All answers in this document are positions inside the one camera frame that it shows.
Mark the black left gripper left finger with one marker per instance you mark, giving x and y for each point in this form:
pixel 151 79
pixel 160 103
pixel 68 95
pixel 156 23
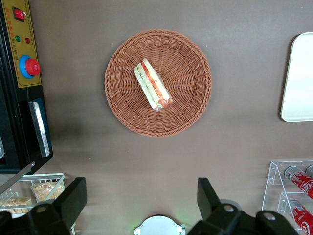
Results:
pixel 73 195

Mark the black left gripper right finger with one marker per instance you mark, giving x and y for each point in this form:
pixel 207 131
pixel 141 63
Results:
pixel 206 195

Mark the sandwich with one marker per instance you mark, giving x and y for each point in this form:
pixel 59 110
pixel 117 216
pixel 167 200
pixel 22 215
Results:
pixel 152 84

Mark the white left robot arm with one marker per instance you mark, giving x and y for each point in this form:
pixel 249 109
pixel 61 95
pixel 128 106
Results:
pixel 159 226

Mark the round brown wicker basket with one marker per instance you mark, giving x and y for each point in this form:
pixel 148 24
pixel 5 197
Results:
pixel 181 61

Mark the cream plastic tray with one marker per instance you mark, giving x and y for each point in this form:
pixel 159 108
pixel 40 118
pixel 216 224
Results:
pixel 300 80

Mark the clear bag of snacks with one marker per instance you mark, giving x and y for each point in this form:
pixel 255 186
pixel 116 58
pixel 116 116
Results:
pixel 15 202
pixel 47 191

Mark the metal lever bar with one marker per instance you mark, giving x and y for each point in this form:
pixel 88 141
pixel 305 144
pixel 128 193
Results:
pixel 17 177

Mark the clear acrylic bottle rack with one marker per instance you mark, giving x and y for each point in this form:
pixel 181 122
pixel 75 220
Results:
pixel 274 186

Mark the black sealing machine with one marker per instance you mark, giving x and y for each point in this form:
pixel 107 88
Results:
pixel 14 127

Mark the red cola bottle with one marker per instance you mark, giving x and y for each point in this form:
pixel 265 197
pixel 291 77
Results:
pixel 302 181
pixel 310 170
pixel 302 216

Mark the red emergency stop button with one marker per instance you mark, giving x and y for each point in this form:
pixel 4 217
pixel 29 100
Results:
pixel 31 66

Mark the red indicator lamp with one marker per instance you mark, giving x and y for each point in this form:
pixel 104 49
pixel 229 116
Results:
pixel 27 40

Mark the green indicator lamp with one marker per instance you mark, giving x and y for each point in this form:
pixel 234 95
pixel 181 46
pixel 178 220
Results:
pixel 17 38

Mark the yellow control panel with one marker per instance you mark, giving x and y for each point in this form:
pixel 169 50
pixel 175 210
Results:
pixel 22 27

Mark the red rocker switch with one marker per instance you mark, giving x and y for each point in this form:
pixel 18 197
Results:
pixel 19 14

